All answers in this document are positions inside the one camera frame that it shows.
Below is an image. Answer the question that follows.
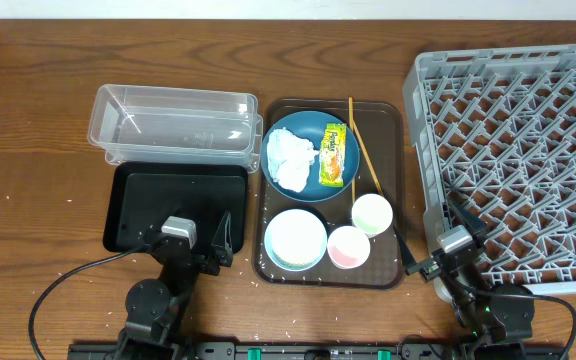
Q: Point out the black plastic tray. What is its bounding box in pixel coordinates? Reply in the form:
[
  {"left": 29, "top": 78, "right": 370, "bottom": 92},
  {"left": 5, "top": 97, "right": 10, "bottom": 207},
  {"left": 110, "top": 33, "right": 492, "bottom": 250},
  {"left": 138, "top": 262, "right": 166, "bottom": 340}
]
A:
[{"left": 103, "top": 162, "right": 248, "bottom": 253}]

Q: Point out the white cup pink inside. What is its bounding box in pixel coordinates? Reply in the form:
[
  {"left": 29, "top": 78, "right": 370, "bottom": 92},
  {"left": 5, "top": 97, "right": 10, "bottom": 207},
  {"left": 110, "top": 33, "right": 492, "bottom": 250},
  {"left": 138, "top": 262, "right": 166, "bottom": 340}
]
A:
[{"left": 327, "top": 226, "right": 371, "bottom": 270}]

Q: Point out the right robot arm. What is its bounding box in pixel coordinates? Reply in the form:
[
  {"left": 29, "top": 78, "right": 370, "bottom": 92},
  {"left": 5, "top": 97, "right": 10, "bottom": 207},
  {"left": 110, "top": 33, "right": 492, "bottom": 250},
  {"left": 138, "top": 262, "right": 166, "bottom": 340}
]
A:
[{"left": 398, "top": 199, "right": 535, "bottom": 359}]

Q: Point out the blue plate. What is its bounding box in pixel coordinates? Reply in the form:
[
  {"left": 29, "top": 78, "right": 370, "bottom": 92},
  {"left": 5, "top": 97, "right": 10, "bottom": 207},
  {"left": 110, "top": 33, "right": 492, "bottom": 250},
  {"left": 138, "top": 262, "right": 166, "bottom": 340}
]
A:
[{"left": 261, "top": 110, "right": 361, "bottom": 203}]

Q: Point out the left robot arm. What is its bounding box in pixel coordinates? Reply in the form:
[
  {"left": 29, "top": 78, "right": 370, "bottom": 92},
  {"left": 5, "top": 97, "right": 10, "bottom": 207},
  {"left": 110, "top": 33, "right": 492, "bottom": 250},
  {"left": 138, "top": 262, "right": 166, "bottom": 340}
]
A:
[{"left": 113, "top": 211, "right": 233, "bottom": 359}]

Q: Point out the clear plastic bin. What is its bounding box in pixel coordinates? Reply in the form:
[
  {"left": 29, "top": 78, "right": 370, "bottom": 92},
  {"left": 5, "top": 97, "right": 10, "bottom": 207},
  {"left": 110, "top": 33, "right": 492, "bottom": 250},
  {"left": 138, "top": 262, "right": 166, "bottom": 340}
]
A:
[{"left": 87, "top": 84, "right": 263, "bottom": 173}]

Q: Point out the light blue rice bowl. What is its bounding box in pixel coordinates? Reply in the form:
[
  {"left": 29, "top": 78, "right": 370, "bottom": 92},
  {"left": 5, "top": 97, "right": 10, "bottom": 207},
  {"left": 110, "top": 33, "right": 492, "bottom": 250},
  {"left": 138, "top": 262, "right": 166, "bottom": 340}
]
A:
[{"left": 263, "top": 209, "right": 328, "bottom": 272}]

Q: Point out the brown serving tray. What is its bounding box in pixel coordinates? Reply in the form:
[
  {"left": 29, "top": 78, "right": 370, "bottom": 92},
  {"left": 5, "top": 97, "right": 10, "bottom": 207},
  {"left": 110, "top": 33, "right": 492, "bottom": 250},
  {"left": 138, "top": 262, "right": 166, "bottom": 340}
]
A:
[{"left": 253, "top": 101, "right": 406, "bottom": 290}]

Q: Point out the white tissue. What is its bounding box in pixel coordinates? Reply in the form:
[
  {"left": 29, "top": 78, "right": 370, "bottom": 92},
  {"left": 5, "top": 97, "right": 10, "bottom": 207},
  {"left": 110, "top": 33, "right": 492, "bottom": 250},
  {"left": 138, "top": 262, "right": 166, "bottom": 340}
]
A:
[{"left": 266, "top": 128, "right": 319, "bottom": 193}]

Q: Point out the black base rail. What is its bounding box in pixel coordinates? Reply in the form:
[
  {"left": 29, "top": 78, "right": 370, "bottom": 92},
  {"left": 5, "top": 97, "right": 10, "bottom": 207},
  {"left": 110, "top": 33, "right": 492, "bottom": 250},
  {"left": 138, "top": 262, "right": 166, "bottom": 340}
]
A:
[{"left": 67, "top": 342, "right": 562, "bottom": 360}]

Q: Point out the white cup green inside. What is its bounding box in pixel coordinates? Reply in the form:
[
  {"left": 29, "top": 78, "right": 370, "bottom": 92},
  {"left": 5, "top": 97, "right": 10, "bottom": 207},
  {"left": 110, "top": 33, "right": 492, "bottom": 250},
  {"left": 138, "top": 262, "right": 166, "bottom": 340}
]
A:
[{"left": 351, "top": 194, "right": 394, "bottom": 238}]

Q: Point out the grey dishwasher rack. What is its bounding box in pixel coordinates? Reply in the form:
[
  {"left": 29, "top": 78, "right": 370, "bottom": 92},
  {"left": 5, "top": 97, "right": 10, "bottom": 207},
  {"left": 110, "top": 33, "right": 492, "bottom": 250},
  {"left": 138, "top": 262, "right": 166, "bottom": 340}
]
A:
[{"left": 403, "top": 44, "right": 576, "bottom": 295}]

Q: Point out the wooden chopstick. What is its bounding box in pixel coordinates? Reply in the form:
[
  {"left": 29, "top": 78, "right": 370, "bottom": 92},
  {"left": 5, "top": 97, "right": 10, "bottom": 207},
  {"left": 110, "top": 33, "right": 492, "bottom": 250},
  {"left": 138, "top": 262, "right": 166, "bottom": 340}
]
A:
[
  {"left": 348, "top": 96, "right": 357, "bottom": 204},
  {"left": 351, "top": 118, "right": 384, "bottom": 196}
]

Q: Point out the yellow green snack wrapper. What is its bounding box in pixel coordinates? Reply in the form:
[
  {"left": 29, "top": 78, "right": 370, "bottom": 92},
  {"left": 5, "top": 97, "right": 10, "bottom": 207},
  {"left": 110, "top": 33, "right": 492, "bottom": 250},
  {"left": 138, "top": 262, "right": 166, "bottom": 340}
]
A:
[{"left": 319, "top": 123, "right": 346, "bottom": 188}]

